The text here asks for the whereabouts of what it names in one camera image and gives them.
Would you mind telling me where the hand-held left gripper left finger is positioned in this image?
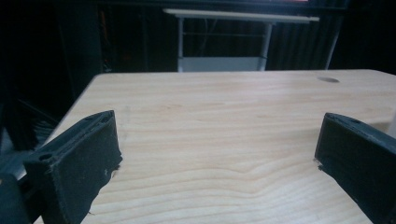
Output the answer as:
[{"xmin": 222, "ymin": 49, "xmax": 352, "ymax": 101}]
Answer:
[{"xmin": 22, "ymin": 109, "xmax": 123, "ymax": 224}]

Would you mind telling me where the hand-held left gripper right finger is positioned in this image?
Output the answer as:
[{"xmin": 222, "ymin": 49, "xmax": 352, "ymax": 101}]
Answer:
[{"xmin": 314, "ymin": 112, "xmax": 396, "ymax": 224}]

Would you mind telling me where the dark pleated curtain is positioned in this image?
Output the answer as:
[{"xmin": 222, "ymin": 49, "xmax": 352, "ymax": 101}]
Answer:
[{"xmin": 267, "ymin": 15, "xmax": 344, "ymax": 71}]

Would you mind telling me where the white metal desk frame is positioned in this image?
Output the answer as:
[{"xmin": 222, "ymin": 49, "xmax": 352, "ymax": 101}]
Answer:
[{"xmin": 163, "ymin": 7, "xmax": 342, "ymax": 73}]

